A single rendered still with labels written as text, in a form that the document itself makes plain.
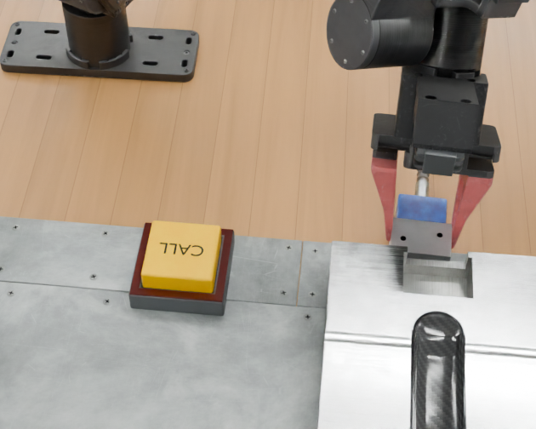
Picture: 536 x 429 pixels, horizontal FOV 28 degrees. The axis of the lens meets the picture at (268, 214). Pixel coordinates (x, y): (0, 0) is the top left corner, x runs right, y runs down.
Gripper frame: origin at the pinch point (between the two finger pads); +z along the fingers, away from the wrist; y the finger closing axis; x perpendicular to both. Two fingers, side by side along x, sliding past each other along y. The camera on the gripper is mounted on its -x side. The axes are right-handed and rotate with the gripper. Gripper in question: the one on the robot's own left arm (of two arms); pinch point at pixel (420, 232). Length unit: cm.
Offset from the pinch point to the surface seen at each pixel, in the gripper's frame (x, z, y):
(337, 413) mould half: -19.6, 6.6, -5.3
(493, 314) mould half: -11.5, 1.4, 5.4
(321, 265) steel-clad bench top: 1.2, 4.6, -8.1
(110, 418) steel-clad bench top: -13.9, 13.1, -22.8
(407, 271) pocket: -6.0, 1.1, -1.1
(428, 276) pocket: -5.9, 1.3, 0.7
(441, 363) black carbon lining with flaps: -14.9, 4.2, 1.8
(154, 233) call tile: -1.8, 2.2, -22.4
